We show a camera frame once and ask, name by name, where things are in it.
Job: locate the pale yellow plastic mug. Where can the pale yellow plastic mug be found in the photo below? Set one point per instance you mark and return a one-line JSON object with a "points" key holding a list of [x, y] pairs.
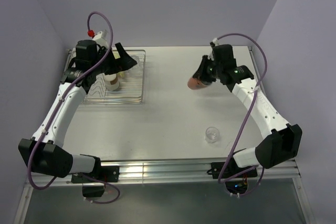
{"points": [[119, 72]]}

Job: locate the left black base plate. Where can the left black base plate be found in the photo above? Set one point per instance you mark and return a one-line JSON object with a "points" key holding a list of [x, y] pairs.
{"points": [[109, 174]]}

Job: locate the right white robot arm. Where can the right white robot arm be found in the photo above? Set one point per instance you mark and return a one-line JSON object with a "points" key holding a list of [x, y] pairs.
{"points": [[280, 139]]}

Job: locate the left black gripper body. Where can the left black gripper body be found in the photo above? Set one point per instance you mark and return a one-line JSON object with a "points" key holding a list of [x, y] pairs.
{"points": [[110, 65]]}

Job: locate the large clear plastic tumbler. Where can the large clear plastic tumbler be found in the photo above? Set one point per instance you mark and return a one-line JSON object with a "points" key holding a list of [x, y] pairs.
{"points": [[138, 66]]}

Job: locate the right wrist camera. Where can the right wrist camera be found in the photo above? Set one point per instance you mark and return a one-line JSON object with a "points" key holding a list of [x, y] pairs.
{"points": [[214, 43]]}

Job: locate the clear wire dish rack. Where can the clear wire dish rack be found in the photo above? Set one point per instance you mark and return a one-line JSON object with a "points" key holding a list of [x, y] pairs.
{"points": [[129, 92]]}

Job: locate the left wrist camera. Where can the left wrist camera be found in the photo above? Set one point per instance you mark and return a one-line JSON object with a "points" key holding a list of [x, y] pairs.
{"points": [[100, 37]]}

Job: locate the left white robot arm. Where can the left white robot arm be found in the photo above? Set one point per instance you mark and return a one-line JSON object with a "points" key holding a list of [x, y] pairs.
{"points": [[43, 153]]}

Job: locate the brown metal-lined cup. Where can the brown metal-lined cup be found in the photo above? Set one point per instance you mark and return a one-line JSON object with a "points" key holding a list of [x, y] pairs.
{"points": [[111, 82]]}

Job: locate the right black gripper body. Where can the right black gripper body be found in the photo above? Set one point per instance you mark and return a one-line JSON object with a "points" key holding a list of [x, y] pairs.
{"points": [[213, 72]]}

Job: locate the pink patterned ceramic mug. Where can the pink patterned ceramic mug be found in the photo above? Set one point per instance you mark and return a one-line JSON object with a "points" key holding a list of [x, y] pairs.
{"points": [[196, 84]]}

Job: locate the small clear plastic glass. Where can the small clear plastic glass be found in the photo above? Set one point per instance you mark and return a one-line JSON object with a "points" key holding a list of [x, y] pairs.
{"points": [[212, 135]]}

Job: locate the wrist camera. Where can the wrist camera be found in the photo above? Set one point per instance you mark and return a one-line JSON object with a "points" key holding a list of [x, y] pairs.
{"points": [[214, 43], [100, 37]]}

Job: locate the aluminium rail frame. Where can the aluminium rail frame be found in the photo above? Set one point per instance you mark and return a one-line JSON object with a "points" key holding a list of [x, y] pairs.
{"points": [[162, 139]]}

